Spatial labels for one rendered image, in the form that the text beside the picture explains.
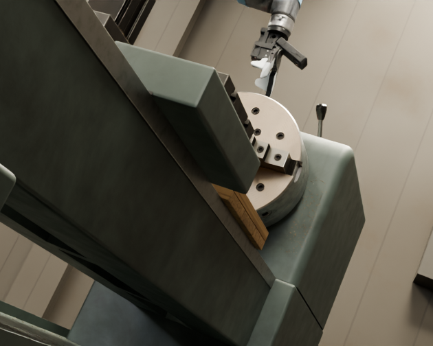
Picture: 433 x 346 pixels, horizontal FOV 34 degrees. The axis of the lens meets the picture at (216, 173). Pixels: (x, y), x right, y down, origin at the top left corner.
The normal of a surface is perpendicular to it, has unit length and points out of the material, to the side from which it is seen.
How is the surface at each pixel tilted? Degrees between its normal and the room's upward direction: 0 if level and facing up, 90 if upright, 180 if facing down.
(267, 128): 90
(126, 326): 90
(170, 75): 90
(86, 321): 90
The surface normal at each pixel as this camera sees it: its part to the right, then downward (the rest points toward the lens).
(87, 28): 0.88, 0.29
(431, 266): -0.15, -0.34
